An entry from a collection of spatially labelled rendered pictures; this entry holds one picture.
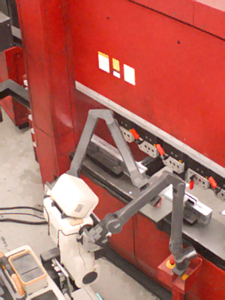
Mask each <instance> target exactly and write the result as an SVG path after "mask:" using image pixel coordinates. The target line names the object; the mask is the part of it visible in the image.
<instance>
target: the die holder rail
mask: <svg viewBox="0 0 225 300"><path fill-rule="evenodd" d="M88 149H89V151H91V149H93V151H96V152H97V153H98V154H100V155H102V156H103V157H105V158H107V160H109V161H110V162H111V163H114V164H115V165H117V166H118V167H120V168H121V169H122V170H124V174H126V175H127V176H129V177H130V175H129V173H128V171H127V167H126V165H125V163H124V161H123V158H122V157H121V155H120V153H119V150H118V149H117V148H115V147H113V146H112V145H110V144H108V143H107V142H105V141H104V140H102V139H101V138H100V137H97V136H96V135H95V134H93V135H92V138H91V142H90V144H89V147H88ZM136 164H137V166H138V168H139V171H140V172H141V175H142V176H143V182H144V181H147V178H146V177H145V172H146V171H147V168H146V167H145V166H143V165H141V164H140V163H137V162H136Z"/></svg>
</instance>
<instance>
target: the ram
mask: <svg viewBox="0 0 225 300"><path fill-rule="evenodd" d="M69 12H70V23H71V30H72V33H71V36H72V47H73V54H74V59H73V61H74V72H75V79H76V81H77V82H79V83H81V84H82V85H84V86H85V87H87V88H89V89H91V90H93V91H95V92H97V93H98V94H100V95H103V96H104V97H106V98H107V99H108V100H110V101H111V102H114V103H116V104H117V105H119V106H121V107H123V108H125V109H127V110H128V111H129V112H130V113H133V114H135V115H137V116H138V117H140V118H142V119H144V120H145V121H147V122H148V123H150V124H152V125H153V126H156V127H157V128H159V129H160V130H161V131H163V132H165V133H167V134H168V135H170V136H172V137H174V138H176V139H177V140H178V141H180V142H182V143H183V144H185V145H187V146H188V147H191V148H192V149H194V150H196V151H197V152H199V153H200V154H201V155H203V156H204V157H206V158H207V159H209V160H211V161H213V162H214V163H216V164H217V165H219V166H220V167H223V168H224V169H225V40H224V39H223V38H221V37H219V36H216V35H214V34H212V33H209V32H206V31H204V30H202V29H199V28H197V27H195V26H192V25H190V24H188V23H185V22H183V21H180V20H178V19H176V18H174V17H171V16H169V15H167V14H164V13H162V12H160V11H156V10H154V9H151V8H148V7H146V6H144V5H140V4H138V3H136V2H133V1H131V0H69ZM98 52H101V53H103V54H105V55H107V56H108V67H109V73H108V72H107V71H105V70H103V69H101V68H100V64H99V55H98ZM113 58H114V59H115V60H117V61H119V71H118V70H115V69H114V66H113ZM123 64H125V65H127V66H130V67H132V68H134V69H135V86H134V85H132V84H131V83H129V82H127V81H124V66H123ZM114 71H116V72H118V73H120V78H118V77H117V76H115V75H114ZM76 88H77V89H78V90H80V91H82V92H83V93H85V94H87V96H89V97H91V98H93V99H95V100H97V101H98V102H100V103H101V104H104V105H105V106H107V107H109V108H111V109H113V110H115V112H117V113H119V114H120V115H122V116H124V117H126V118H128V119H129V120H131V121H133V122H134V123H136V124H137V125H139V126H140V127H143V128H145V129H147V130H148V131H149V132H150V133H152V134H154V135H156V136H158V137H160V138H161V139H163V140H164V141H165V142H167V143H169V144H171V145H173V146H174V147H176V148H178V149H179V150H181V151H182V152H183V153H185V154H186V155H189V156H190V157H192V158H194V159H195V160H197V161H198V162H200V163H201V164H203V165H205V166H206V167H208V168H210V169H211V170H213V171H214V172H216V173H217V174H219V175H221V176H222V177H224V178H225V173H223V172H221V171H219V170H218V169H216V168H215V167H213V166H211V165H210V164H208V163H206V162H205V161H203V160H201V159H200V158H199V157H197V156H195V155H193V154H192V153H191V152H189V151H188V150H186V149H184V148H183V147H181V146H179V145H178V144H176V143H174V142H173V141H170V140H169V139H168V138H166V137H164V136H163V135H161V134H159V133H158V132H156V131H153V129H151V128H149V127H148V126H146V125H144V124H142V123H140V122H139V121H138V120H136V119H134V118H132V117H130V116H129V115H127V114H125V113H124V112H121V110H119V109H117V108H115V107H114V106H111V105H110V104H108V103H107V102H105V101H103V100H101V99H99V98H98V97H97V96H95V95H93V94H91V93H90V92H87V91H85V90H84V89H82V88H81V87H79V86H77V85H76Z"/></svg>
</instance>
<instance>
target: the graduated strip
mask: <svg viewBox="0 0 225 300"><path fill-rule="evenodd" d="M76 85H77V86H79V87H81V88H82V89H84V90H85V91H87V92H90V93H91V94H93V95H95V96H97V97H98V98H99V99H101V100H103V101H105V102H107V103H108V104H110V105H111V106H114V107H115V108H117V109H119V110H121V112H124V113H125V114H127V115H129V116H130V117H132V118H134V119H136V120H138V121H139V122H140V123H142V124H144V125H146V126H148V127H149V128H151V129H153V131H156V132H158V133H159V134H161V135H163V136H164V137H166V138H168V139H169V140H170V141H173V142H174V143H176V144H178V145H179V146H181V147H183V148H184V149H186V150H188V151H189V152H191V153H192V154H193V155H195V156H197V157H199V158H200V159H201V160H203V161H205V162H206V163H208V164H210V165H211V166H213V167H215V168H216V169H218V170H219V171H221V172H223V173H225V169H224V168H223V167H220V166H219V165H217V164H216V163H214V162H213V161H211V160H209V159H207V158H206V157H204V156H203V155H201V154H200V153H199V152H197V151H196V150H194V149H192V148H191V147H188V146H187V145H185V144H183V143H182V142H180V141H178V140H177V139H176V138H174V137H172V136H170V135H168V134H167V133H165V132H163V131H161V130H160V129H159V128H157V127H156V126H153V125H152V124H150V123H148V122H147V121H145V120H144V119H142V118H140V117H138V116H137V115H135V114H133V113H131V112H129V111H128V110H127V109H125V108H123V107H121V106H119V105H117V104H116V103H114V102H111V101H110V100H108V99H107V98H106V97H104V96H103V95H100V94H98V93H97V92H95V91H93V90H91V89H89V88H87V87H85V86H84V85H82V84H81V83H79V82H77V81H76Z"/></svg>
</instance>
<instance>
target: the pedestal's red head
mask: <svg viewBox="0 0 225 300"><path fill-rule="evenodd" d="M173 258H174V255H173V254H172V255H171V256H170V257H168V258H166V259H165V260H164V261H163V262H162V263H161V264H160V265H159V266H158V279H159V280H161V281H162V282H164V283H165V284H166V285H168V286H170V287H172V288H174V289H175V290H177V291H179V292H180V293H181V294H183V295H185V294H186V293H187V292H188V291H189V290H190V289H191V288H192V287H193V286H194V285H195V284H196V283H197V281H198V280H199V279H200V273H201V261H202V259H201V258H198V257H196V258H198V259H200V262H199V265H198V266H197V267H196V268H195V269H194V270H192V269H191V268H189V269H188V270H187V271H186V272H185V273H184V274H188V275H189V276H188V277H187V278H186V279H185V281H183V280H182V279H181V277H182V276H181V277H180V276H178V274H177V273H173V272H172V269H171V268H169V267H167V266H166V262H167V261H168V260H170V259H173Z"/></svg>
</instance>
